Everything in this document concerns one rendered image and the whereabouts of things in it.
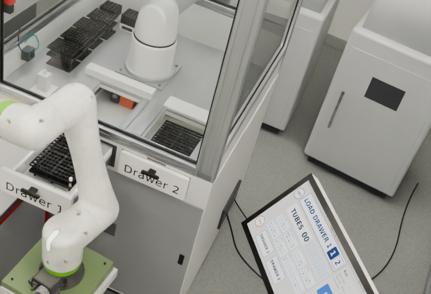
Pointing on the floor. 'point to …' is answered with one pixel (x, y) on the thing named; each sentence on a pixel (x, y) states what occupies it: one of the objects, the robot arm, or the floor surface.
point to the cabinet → (166, 230)
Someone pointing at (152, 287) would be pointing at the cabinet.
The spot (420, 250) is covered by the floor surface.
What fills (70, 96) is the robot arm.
